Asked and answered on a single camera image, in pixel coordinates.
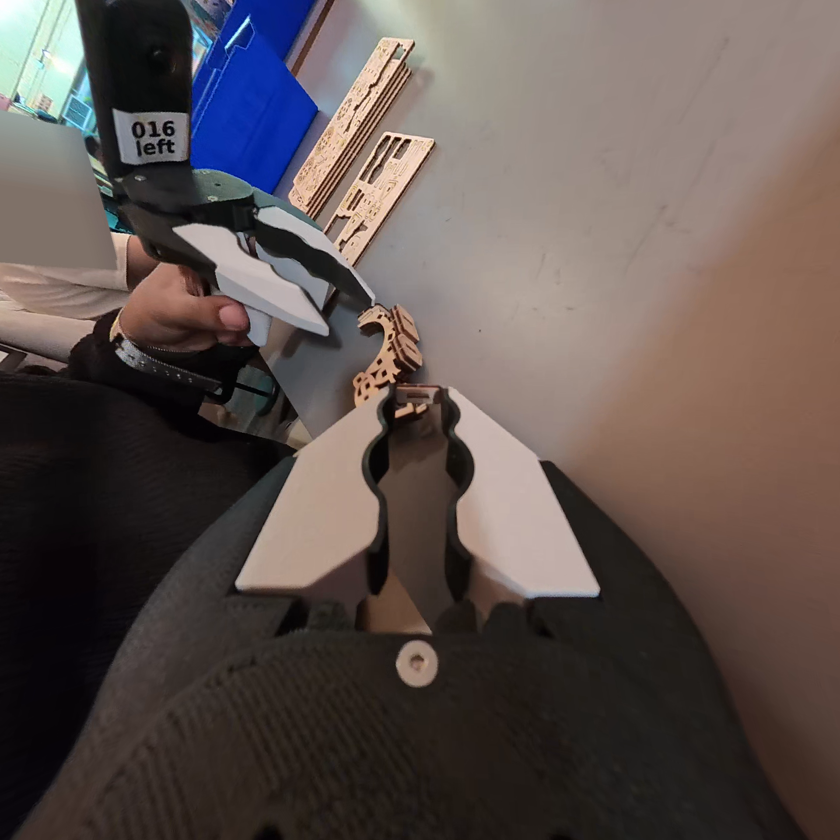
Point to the person's black sweater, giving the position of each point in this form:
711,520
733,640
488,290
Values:
79,558

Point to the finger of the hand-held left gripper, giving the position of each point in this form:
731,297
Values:
321,253
262,289

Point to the blue plastic bin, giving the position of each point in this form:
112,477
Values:
256,98

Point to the person's left hand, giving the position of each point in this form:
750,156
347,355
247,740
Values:
170,308

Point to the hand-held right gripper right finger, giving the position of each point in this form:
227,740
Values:
518,518

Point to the stack of wooden puzzle sheets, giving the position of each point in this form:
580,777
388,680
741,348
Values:
358,124

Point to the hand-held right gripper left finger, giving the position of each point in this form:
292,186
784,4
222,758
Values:
315,512

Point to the white cloth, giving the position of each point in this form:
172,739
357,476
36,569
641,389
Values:
131,262

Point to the person's left forearm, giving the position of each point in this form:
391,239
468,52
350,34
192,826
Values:
92,358

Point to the small wooden puzzle piece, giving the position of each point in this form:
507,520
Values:
415,401

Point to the single wooden puzzle sheet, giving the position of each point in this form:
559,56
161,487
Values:
387,190

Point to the curved wooden puzzle assembly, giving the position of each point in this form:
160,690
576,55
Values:
397,348

